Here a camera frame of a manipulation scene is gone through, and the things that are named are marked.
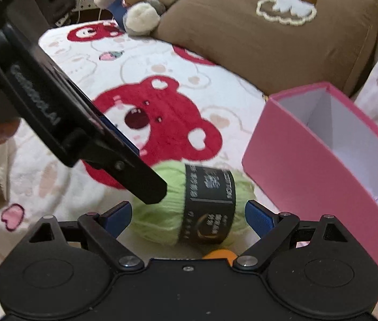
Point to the orange ball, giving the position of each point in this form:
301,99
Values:
220,255

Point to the pink cardboard box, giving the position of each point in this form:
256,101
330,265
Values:
302,187

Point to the grey bunny plush toy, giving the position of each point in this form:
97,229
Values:
142,16

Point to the brown embroidered pillow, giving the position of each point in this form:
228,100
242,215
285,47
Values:
242,40

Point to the green yarn ball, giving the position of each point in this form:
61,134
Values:
162,214

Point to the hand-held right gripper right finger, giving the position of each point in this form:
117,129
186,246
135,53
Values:
259,219

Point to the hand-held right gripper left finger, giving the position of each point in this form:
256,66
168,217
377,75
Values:
119,219

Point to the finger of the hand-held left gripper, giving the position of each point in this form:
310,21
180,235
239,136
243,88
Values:
135,177

